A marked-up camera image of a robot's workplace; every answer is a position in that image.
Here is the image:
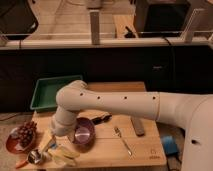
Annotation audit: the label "grey metal post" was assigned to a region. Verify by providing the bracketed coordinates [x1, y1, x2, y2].
[90, 10, 100, 45]

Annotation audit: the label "black barrier panel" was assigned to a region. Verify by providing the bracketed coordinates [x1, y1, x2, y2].
[0, 45, 213, 112]

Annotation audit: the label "green plastic bin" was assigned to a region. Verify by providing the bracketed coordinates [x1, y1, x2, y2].
[30, 75, 83, 112]

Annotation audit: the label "wooden cutting board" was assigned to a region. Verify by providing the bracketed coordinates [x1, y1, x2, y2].
[20, 81, 167, 170]

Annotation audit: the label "metal measuring cup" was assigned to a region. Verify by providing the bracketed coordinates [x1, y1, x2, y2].
[27, 142, 54, 165]

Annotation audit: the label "black handled tool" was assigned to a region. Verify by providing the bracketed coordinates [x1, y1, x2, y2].
[91, 114, 112, 125]

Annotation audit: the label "purple bowl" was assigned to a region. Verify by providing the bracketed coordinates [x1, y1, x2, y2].
[73, 117, 95, 145]

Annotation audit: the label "bunch of dark grapes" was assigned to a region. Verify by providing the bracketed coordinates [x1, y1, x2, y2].
[18, 121, 37, 148]

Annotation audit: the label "red plate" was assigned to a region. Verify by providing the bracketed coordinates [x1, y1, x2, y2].
[6, 127, 36, 154]

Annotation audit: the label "blue object on floor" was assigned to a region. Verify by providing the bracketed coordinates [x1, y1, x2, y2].
[161, 136, 179, 155]

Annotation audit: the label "silver fork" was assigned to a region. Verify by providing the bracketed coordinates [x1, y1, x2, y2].
[114, 126, 132, 156]

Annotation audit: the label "yellow banana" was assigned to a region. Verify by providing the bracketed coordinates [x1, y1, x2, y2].
[48, 146, 80, 166]

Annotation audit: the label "grey rectangular block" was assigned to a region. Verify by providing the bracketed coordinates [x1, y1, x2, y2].
[131, 117, 145, 136]

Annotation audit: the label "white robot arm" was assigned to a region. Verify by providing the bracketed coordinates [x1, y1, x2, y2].
[51, 80, 213, 171]

